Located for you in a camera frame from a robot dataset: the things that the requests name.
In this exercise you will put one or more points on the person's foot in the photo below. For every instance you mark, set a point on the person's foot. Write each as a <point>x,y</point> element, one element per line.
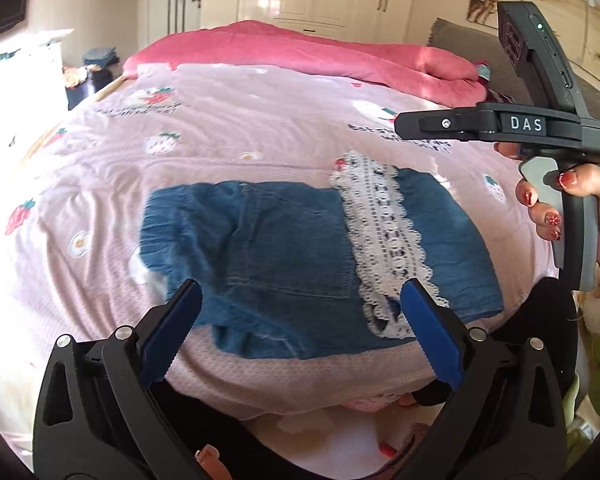
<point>212,462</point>

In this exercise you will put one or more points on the dark bedside stool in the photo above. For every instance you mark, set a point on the dark bedside stool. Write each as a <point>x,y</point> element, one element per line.
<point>90,87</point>

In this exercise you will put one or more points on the grey padded headboard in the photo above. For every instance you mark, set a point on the grey padded headboard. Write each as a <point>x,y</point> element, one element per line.
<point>460,40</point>

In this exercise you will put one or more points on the white dresser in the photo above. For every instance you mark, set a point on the white dresser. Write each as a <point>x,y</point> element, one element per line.
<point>25,70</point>

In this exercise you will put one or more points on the small colourful cushion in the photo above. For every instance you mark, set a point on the small colourful cushion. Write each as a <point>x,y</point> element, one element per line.
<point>484,70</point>

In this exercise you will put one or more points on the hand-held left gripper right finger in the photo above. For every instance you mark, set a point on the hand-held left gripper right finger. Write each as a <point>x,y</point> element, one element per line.
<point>430,340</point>

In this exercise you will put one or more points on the pink strawberry print bed sheet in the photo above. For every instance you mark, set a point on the pink strawberry print bed sheet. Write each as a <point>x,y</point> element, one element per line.
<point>230,125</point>

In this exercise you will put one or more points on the pink quilt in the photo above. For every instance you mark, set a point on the pink quilt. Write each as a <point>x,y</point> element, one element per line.
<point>305,55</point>

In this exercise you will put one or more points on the floral wall painting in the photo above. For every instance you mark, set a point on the floral wall painting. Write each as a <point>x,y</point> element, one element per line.
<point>580,5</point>

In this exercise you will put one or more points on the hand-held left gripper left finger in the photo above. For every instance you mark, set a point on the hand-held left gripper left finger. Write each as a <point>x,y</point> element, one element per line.
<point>172,327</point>

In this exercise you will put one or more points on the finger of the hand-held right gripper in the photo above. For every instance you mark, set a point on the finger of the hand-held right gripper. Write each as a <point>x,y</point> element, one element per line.
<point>430,122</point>

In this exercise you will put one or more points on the blue denim pants with lace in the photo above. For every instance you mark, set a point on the blue denim pants with lace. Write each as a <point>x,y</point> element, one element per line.
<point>280,240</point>

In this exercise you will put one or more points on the striped pillow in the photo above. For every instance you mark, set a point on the striped pillow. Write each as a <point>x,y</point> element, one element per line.
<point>500,96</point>

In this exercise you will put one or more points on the stack of folded clothes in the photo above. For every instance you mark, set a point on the stack of folded clothes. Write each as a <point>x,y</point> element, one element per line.
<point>100,56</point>

